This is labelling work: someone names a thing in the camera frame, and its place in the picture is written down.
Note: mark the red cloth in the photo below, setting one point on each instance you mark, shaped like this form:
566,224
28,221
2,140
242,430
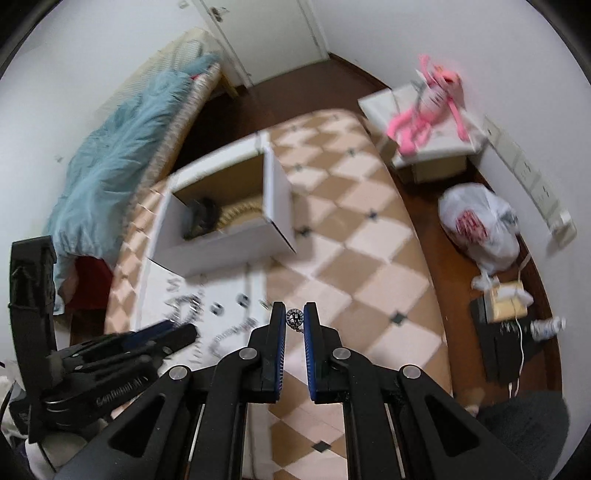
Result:
92,286

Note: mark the checkered beige blanket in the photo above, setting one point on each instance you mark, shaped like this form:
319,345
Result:
360,221

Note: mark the clear plastic bottle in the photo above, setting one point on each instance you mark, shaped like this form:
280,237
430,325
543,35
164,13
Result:
547,327

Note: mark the white plastic bag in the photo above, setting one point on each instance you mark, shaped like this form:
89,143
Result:
489,235

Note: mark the pink plush toy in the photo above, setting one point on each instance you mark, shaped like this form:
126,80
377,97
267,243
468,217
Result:
411,122

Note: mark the white wall socket panel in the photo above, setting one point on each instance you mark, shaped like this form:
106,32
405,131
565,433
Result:
531,175

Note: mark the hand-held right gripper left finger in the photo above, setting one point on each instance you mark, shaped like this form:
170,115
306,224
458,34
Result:
280,355

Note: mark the round silver pendant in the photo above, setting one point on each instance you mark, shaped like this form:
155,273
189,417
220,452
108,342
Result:
294,318

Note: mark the dark jewelry pouch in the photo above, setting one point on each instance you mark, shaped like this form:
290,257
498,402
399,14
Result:
203,216

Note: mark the light blue fluffy blanket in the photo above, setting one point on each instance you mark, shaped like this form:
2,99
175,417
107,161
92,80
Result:
115,157

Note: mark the white paper sheet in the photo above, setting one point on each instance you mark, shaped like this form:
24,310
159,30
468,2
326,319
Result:
231,286

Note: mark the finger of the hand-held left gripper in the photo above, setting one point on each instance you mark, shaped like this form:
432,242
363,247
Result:
152,330
178,336

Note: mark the white cardboard box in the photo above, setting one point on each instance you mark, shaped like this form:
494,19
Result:
277,198

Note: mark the beige woven mattress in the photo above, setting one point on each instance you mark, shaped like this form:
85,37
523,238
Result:
196,97

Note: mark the small silver earring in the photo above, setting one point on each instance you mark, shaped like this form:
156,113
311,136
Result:
242,300
216,309

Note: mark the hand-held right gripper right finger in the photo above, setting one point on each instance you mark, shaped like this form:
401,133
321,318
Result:
310,355

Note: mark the white nightstand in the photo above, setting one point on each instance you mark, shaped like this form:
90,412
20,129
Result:
445,147

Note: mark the dark grey round cushion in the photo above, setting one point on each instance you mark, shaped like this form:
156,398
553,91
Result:
521,431

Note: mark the white door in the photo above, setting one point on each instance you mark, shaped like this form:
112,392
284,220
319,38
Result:
263,32

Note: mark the beige small box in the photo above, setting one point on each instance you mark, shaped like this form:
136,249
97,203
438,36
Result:
508,302

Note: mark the black box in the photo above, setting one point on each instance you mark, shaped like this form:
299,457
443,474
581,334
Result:
498,346

